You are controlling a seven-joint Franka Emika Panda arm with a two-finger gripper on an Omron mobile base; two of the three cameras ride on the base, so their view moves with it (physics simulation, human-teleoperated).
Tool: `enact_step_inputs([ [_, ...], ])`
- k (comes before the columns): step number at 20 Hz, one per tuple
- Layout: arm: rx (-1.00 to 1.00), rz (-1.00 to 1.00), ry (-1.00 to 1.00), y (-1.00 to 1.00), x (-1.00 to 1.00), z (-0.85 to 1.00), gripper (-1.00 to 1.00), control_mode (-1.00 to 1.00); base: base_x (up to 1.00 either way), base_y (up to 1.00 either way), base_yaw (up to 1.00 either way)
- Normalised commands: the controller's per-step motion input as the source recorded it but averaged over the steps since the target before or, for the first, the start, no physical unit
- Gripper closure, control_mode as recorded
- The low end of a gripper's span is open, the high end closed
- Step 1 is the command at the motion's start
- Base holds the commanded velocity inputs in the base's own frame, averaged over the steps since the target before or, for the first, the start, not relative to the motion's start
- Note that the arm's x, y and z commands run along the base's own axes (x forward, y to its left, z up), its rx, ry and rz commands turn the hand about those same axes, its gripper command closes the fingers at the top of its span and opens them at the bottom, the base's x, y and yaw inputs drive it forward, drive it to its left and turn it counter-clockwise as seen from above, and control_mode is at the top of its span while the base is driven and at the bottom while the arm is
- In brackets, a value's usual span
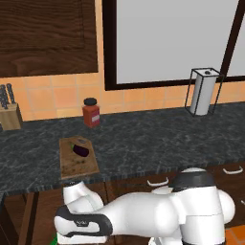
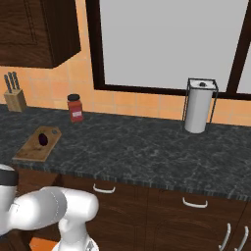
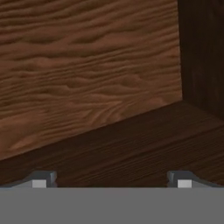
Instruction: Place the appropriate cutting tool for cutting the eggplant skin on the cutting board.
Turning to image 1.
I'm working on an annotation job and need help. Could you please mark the purple eggplant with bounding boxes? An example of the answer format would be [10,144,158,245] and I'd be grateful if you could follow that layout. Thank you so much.
[70,143,91,159]

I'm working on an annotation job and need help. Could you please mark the dark framed window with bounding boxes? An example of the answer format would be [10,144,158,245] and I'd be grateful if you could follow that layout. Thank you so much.
[101,0,245,92]

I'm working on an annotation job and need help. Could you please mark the red jar with black lid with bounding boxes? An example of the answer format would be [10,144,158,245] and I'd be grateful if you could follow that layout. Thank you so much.
[81,97,101,129]

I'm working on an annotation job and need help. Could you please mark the dark wood drawer front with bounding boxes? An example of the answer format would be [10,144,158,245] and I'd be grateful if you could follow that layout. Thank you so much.
[205,161,245,228]
[106,171,180,202]

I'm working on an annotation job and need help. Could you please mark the black wire towel holder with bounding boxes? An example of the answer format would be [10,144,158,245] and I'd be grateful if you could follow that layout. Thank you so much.
[184,67,226,118]

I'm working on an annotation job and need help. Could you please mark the wooden cutting board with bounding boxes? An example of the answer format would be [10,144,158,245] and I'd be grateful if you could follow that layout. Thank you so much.
[58,135,100,181]

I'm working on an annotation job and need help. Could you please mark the dark wood wall cupboard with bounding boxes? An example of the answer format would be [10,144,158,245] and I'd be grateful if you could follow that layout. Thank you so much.
[0,0,100,78]

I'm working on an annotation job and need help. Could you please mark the white paper towel roll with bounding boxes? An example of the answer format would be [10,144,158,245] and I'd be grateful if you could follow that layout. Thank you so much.
[189,68,220,117]

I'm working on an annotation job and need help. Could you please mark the light wood knife block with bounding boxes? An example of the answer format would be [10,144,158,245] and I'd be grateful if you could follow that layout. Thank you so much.
[0,102,24,132]

